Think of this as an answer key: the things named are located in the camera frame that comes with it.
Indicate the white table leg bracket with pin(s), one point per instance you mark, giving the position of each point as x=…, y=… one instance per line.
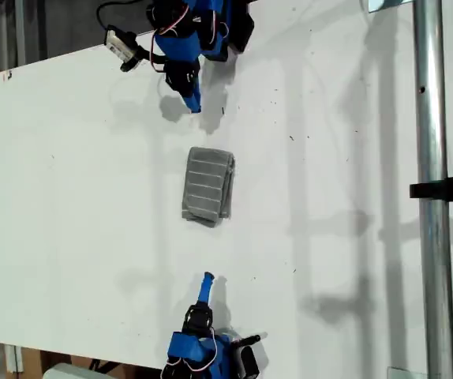
x=13, y=358

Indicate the steel post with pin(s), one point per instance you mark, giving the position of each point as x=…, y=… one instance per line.
x=433, y=118

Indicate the grey striped towel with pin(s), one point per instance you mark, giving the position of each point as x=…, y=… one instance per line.
x=204, y=185

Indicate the black camera stalk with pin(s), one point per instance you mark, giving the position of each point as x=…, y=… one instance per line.
x=250, y=339
x=139, y=59

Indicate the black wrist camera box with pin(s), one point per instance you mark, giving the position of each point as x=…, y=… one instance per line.
x=248, y=361
x=119, y=42

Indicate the black clamp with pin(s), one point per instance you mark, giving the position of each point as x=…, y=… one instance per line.
x=447, y=188

